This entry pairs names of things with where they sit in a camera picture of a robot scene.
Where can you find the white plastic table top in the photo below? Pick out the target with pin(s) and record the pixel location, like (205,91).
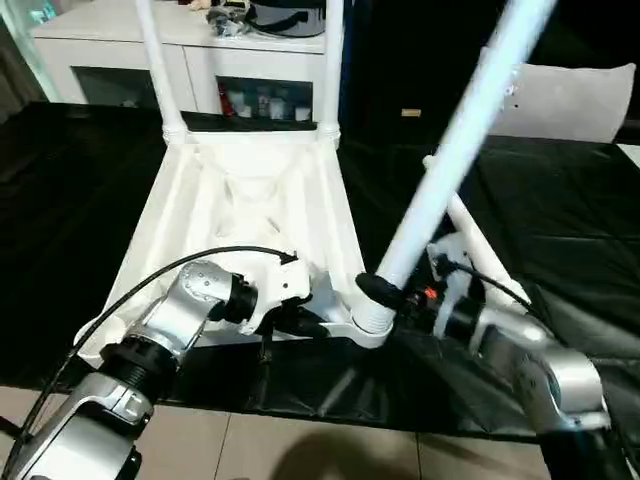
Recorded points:
(240,190)

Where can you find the dark grey curtain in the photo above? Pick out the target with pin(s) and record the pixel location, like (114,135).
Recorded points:
(12,85)

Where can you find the white plastic table leg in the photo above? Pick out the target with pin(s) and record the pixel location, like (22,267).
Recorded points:
(160,65)
(332,65)
(450,150)
(470,230)

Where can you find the white flat sheet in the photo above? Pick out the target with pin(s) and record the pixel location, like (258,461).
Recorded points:
(630,155)

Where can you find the black work mat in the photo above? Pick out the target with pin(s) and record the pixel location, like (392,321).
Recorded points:
(560,220)

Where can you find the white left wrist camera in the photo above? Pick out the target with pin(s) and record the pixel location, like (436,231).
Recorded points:
(285,285)

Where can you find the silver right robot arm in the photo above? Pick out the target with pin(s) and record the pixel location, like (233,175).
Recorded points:
(530,360)

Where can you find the grey cushion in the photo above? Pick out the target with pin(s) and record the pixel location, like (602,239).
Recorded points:
(570,100)

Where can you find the small tan label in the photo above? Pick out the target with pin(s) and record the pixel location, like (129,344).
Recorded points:
(411,112)

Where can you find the dark grey bag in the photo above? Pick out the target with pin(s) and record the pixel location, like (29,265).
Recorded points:
(280,15)

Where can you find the white cabinet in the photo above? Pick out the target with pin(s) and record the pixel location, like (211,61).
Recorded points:
(100,55)

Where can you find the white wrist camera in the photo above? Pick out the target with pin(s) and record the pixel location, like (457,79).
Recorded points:
(448,255)
(285,285)

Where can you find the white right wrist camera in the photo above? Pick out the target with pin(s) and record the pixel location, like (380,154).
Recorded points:
(448,255)

